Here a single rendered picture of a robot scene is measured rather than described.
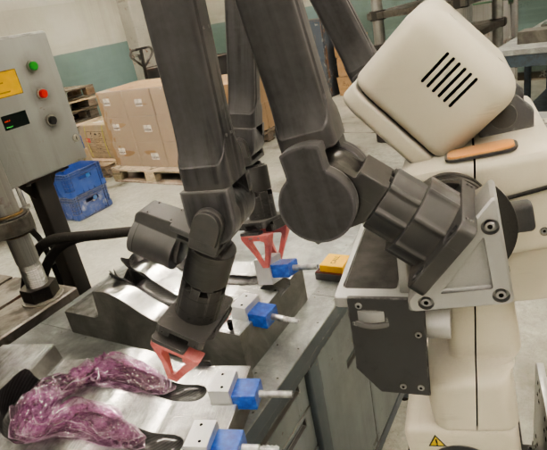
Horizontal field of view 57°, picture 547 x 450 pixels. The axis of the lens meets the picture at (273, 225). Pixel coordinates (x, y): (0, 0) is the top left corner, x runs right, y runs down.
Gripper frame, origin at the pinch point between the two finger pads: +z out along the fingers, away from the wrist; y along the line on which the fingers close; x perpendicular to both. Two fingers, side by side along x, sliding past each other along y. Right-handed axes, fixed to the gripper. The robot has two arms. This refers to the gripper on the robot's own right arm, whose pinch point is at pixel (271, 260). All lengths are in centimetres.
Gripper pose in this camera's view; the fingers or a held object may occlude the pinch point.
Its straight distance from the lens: 105.0
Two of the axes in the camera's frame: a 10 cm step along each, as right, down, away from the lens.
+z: 2.0, 9.7, 1.7
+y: -5.0, 2.5, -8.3
